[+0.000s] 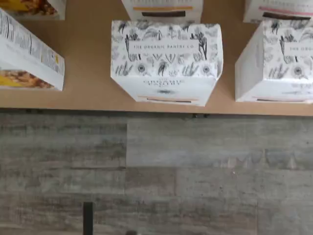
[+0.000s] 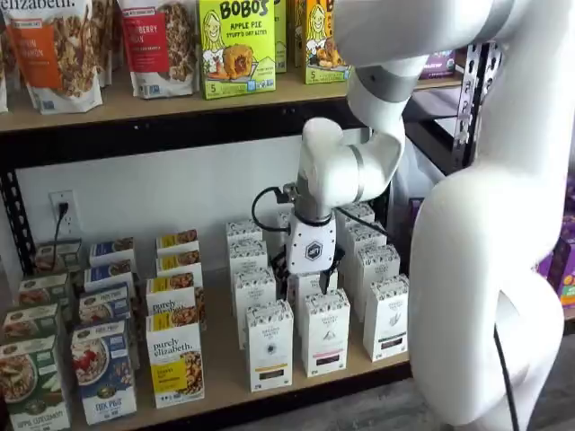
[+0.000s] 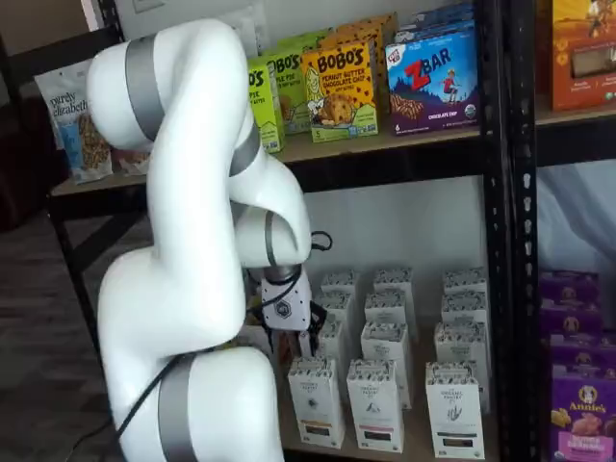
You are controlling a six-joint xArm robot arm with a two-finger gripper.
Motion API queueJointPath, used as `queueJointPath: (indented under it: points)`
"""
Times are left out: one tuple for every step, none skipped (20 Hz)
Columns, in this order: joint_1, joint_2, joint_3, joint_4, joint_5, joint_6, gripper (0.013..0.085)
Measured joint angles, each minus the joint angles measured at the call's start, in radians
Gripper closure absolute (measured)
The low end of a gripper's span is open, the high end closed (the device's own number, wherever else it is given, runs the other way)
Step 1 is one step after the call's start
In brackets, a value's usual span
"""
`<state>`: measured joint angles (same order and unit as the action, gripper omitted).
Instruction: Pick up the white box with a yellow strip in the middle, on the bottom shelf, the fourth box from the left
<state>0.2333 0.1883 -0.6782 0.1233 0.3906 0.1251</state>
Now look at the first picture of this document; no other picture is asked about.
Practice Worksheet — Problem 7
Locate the white box yellow strip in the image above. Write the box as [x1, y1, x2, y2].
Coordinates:
[110, 20, 224, 108]
[121, 0, 204, 22]

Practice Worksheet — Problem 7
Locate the wooden shelf board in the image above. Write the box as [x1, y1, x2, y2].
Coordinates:
[0, 0, 313, 116]

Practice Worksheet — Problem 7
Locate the white yellow Purely Elizabeth box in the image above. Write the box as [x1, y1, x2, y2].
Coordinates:
[0, 7, 66, 92]
[14, 0, 67, 21]

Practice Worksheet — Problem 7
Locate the white box pink strip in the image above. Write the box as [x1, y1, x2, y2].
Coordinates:
[235, 18, 313, 104]
[243, 0, 313, 24]

